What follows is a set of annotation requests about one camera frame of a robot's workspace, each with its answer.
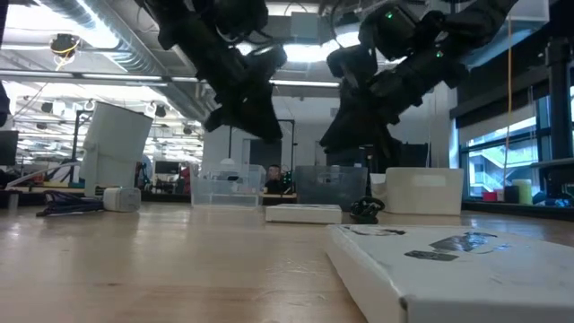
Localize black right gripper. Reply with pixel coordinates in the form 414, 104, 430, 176
320, 44, 404, 156

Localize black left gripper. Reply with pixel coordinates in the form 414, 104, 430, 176
196, 39, 288, 143

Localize black cable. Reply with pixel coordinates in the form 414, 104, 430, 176
349, 196, 387, 225

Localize small white product box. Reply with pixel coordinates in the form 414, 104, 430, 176
265, 203, 344, 225

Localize white charger adapter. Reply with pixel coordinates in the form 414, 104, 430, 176
102, 187, 143, 214

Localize large white product box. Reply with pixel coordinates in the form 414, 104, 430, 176
324, 223, 574, 323

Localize purple cable bundle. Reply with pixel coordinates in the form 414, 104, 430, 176
36, 189, 107, 218

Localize grey translucent plastic bin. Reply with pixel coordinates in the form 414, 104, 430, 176
294, 165, 370, 213

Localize clear plastic bin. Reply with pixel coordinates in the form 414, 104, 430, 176
189, 162, 267, 209

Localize white plastic bin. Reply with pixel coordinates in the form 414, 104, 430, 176
370, 167, 465, 216

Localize person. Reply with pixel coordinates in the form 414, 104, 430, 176
264, 163, 291, 196

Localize long ceiling light bar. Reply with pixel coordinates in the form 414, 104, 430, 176
0, 69, 342, 89

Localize white cylindrical container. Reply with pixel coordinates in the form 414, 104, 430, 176
79, 100, 154, 199

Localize yellow-green cylinder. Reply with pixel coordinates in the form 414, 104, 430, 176
511, 179, 534, 206

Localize black monitor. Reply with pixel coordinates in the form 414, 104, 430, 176
0, 129, 20, 167

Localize black frame stand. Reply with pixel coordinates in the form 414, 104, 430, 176
276, 118, 296, 170

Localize silver ventilation duct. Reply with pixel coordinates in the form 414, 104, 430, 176
39, 0, 210, 123

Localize ceiling device with yellow cable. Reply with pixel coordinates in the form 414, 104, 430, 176
48, 33, 82, 71

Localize black aluminium table frame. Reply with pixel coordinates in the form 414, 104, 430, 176
544, 35, 574, 198

